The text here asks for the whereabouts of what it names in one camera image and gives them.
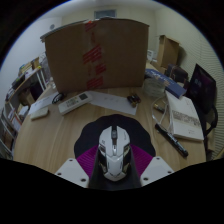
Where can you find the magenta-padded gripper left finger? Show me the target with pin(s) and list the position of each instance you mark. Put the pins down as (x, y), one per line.
(70, 171)

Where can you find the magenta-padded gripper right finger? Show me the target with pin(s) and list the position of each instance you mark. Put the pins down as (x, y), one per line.
(156, 170)

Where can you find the white and black computer mouse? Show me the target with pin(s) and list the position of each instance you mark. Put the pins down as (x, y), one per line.
(114, 153)

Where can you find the black mouse pad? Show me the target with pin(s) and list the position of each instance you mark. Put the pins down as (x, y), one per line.
(96, 128)

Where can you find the black marker pen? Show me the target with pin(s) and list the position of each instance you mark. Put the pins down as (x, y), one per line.
(171, 140)

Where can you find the white open book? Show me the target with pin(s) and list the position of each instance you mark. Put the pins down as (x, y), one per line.
(185, 116)

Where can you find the white remote control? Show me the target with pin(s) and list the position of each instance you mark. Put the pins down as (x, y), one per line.
(75, 103)

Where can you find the small dark brown object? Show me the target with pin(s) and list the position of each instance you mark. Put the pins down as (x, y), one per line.
(133, 100)

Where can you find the white paper sheet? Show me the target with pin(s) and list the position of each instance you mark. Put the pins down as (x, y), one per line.
(113, 101)
(41, 102)

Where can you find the clear plastic container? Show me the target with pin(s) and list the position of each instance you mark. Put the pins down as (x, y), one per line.
(154, 87)

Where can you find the dark monitor screen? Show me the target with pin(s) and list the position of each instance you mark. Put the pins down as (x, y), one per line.
(201, 86)

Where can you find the dark bag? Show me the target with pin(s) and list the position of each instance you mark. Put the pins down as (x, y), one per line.
(177, 74)

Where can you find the long wooden desk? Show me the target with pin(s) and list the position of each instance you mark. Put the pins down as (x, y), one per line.
(25, 80)

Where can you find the large brown cardboard box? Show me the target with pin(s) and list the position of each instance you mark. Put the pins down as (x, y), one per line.
(66, 60)

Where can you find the tall open cardboard box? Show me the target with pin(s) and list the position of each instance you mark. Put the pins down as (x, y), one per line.
(168, 51)

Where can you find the grey door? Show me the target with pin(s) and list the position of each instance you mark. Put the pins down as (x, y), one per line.
(105, 14)

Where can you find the round wall clock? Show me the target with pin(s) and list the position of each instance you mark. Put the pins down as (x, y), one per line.
(52, 26)

